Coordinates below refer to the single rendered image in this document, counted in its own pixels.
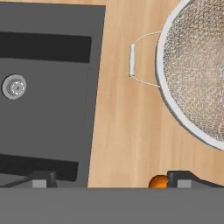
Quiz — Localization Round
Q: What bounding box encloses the orange tangerine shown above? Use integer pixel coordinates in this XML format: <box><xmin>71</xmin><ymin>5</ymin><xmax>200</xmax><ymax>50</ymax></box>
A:
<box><xmin>148</xmin><ymin>174</ymin><xmax>170</xmax><ymax>189</ymax></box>

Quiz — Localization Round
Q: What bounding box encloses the dark grey sink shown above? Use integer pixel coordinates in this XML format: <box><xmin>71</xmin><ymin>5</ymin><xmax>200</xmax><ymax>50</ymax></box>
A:
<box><xmin>0</xmin><ymin>2</ymin><xmax>107</xmax><ymax>189</ymax></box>

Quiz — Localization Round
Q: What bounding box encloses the white mesh colander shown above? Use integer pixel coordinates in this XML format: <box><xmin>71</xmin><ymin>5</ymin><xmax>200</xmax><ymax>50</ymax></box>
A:
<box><xmin>128</xmin><ymin>0</ymin><xmax>224</xmax><ymax>151</ymax></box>

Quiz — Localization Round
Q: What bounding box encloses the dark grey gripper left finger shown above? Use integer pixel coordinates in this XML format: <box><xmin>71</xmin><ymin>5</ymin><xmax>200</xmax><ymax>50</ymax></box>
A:
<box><xmin>2</xmin><ymin>170</ymin><xmax>58</xmax><ymax>189</ymax></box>

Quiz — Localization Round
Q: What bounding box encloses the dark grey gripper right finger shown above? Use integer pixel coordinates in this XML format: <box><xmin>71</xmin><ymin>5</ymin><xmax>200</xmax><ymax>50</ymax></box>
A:
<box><xmin>166</xmin><ymin>170</ymin><xmax>224</xmax><ymax>189</ymax></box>

